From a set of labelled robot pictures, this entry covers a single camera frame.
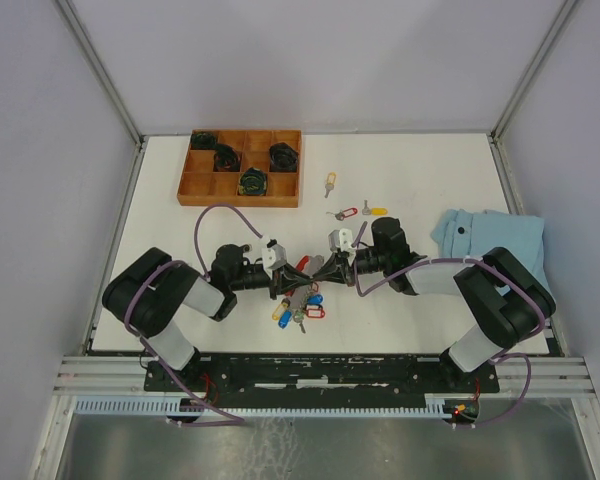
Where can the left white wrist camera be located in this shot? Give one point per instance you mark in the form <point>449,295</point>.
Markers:
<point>273,256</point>

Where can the yellow tag key right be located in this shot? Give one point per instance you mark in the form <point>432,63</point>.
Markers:
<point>373,211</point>

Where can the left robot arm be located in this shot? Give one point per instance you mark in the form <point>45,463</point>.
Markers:
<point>146,296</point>

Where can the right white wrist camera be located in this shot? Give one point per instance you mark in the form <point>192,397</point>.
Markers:
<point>341,241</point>

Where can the yellow tag key upper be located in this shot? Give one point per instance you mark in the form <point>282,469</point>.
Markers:
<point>330,183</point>

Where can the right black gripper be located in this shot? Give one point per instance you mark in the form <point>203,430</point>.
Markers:
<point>336,269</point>

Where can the yellow key tag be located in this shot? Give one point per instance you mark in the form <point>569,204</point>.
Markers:
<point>280,310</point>

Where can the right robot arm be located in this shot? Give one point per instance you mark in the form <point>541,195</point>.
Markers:
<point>508,303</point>

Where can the light blue cloth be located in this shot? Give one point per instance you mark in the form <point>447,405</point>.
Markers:
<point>460,233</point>

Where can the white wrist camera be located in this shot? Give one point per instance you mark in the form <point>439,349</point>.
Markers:
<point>273,256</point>
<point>341,241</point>

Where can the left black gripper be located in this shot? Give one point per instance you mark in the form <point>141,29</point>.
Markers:
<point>286,278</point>

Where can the white cable duct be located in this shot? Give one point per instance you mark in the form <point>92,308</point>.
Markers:
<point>174,407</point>

